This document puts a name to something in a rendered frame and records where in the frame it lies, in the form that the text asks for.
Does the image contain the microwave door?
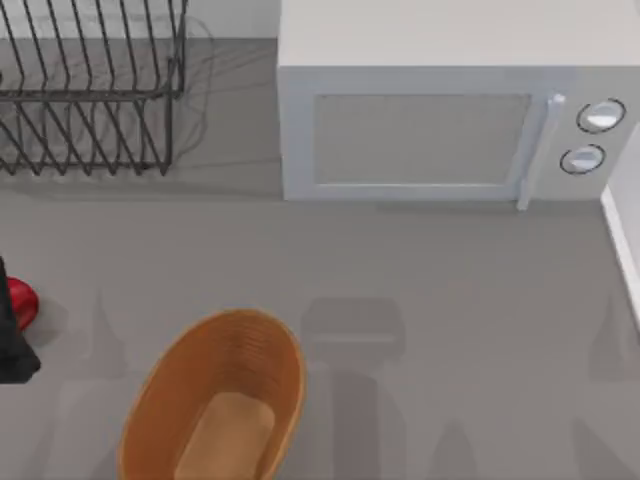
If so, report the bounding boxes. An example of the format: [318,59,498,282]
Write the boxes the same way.
[279,67,551,202]

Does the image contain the orange woven basket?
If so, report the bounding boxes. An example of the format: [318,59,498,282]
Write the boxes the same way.
[117,308,307,480]

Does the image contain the bread loaf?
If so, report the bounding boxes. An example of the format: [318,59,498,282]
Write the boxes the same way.
[175,392,276,480]

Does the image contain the pale microwave oven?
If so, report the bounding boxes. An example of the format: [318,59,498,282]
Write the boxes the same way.
[276,0,640,211]

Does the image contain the small microwave knob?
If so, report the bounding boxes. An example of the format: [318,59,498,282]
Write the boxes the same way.
[559,143,607,176]

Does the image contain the red apple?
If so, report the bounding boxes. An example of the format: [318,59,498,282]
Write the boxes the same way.
[5,277,41,332]

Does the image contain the large microwave knob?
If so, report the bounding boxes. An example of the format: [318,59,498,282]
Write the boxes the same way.
[576,98,628,134]

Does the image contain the microwave door handle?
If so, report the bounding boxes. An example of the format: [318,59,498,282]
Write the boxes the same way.
[516,92,567,211]

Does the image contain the dark wire dish rack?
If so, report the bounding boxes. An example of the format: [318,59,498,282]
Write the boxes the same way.
[0,0,190,177]

